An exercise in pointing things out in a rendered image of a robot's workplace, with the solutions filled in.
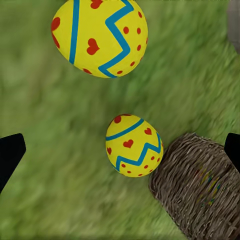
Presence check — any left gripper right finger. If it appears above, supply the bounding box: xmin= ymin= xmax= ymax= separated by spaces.
xmin=224 ymin=133 xmax=240 ymax=173

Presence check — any wicker basket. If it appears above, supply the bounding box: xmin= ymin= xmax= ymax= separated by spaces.
xmin=148 ymin=132 xmax=240 ymax=240

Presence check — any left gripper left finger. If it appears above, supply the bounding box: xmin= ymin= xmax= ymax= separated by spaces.
xmin=0 ymin=133 xmax=26 ymax=193

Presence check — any easter egg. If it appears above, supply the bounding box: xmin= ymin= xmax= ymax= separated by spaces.
xmin=105 ymin=114 xmax=164 ymax=178
xmin=51 ymin=0 xmax=148 ymax=78

